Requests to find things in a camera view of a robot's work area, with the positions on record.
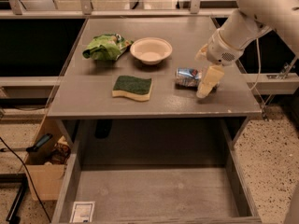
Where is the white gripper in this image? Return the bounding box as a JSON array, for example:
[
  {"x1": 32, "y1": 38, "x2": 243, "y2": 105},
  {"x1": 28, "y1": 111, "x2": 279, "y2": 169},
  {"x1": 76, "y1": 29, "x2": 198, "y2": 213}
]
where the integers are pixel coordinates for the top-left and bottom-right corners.
[{"x1": 195, "y1": 29, "x2": 244, "y2": 99}]

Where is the crushed red bull can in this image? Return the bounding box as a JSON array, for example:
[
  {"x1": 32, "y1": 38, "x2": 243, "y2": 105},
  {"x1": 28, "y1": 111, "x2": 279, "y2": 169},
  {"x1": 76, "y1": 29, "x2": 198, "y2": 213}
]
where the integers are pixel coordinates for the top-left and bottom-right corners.
[{"x1": 175, "y1": 68, "x2": 206, "y2": 88}]

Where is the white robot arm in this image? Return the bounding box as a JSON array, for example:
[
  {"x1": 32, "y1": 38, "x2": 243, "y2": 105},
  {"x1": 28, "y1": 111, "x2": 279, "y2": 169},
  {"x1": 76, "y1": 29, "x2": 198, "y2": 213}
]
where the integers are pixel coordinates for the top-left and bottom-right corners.
[{"x1": 196, "y1": 0, "x2": 299, "y2": 98}]

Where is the grey open top drawer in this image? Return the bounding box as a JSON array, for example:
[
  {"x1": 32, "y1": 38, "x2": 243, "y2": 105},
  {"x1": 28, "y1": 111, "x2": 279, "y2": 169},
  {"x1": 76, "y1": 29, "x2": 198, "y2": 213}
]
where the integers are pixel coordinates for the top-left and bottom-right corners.
[{"x1": 52, "y1": 119, "x2": 262, "y2": 224}]

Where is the white paper bowl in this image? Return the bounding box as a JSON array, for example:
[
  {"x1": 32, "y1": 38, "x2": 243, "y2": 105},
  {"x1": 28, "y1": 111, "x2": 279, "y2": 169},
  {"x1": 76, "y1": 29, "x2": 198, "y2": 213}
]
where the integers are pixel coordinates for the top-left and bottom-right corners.
[{"x1": 130, "y1": 37, "x2": 173, "y2": 65}]

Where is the green and yellow sponge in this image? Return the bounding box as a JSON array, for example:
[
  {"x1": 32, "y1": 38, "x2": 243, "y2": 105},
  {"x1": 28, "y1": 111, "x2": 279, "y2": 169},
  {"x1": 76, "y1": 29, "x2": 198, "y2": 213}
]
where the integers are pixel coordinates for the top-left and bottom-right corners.
[{"x1": 112, "y1": 76, "x2": 152, "y2": 102}]

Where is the crumpled green chip bag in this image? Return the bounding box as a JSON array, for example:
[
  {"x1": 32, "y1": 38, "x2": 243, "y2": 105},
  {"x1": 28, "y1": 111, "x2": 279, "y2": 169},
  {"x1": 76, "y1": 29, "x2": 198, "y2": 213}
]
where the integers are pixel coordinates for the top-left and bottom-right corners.
[{"x1": 82, "y1": 34, "x2": 133, "y2": 61}]

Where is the cardboard box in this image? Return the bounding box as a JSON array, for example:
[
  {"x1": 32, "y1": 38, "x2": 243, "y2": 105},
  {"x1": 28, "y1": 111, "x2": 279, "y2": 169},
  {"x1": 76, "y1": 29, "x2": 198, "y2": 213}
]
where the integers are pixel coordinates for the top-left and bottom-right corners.
[{"x1": 25, "y1": 119, "x2": 71, "y2": 201}]

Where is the white paper label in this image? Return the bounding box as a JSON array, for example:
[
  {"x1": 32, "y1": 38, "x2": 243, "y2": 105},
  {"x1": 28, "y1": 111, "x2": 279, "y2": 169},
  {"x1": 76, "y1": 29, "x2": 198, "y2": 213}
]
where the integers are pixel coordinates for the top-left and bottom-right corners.
[{"x1": 69, "y1": 202, "x2": 95, "y2": 223}]

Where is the black metal floor stand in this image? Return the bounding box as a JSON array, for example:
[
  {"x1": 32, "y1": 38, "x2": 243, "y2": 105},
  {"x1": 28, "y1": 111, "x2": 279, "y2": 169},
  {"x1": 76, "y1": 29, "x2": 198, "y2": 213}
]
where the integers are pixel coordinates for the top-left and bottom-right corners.
[{"x1": 5, "y1": 174, "x2": 28, "y2": 224}]

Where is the white hanging cable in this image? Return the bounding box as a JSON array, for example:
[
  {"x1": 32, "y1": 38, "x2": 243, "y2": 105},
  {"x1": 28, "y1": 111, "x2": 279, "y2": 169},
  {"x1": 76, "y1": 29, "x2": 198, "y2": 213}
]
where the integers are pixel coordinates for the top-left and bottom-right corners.
[{"x1": 249, "y1": 37, "x2": 263, "y2": 91}]

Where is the grey metal railing frame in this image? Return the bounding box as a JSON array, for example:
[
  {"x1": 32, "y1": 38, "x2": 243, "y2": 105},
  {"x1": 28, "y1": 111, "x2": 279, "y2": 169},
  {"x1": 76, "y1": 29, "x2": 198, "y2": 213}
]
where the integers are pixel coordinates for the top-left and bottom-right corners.
[{"x1": 0, "y1": 0, "x2": 236, "y2": 20}]

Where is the black handled tool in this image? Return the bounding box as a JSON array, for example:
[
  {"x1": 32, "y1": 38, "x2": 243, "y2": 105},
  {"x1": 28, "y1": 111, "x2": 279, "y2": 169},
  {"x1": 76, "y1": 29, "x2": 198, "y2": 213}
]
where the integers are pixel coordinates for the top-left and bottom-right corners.
[{"x1": 0, "y1": 133, "x2": 53, "y2": 152}]

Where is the black floor cable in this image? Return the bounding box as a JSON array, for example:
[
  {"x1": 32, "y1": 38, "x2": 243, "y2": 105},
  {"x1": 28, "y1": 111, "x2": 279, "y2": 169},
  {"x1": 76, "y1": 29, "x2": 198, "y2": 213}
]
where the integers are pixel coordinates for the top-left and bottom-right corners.
[{"x1": 0, "y1": 135, "x2": 52, "y2": 224}]

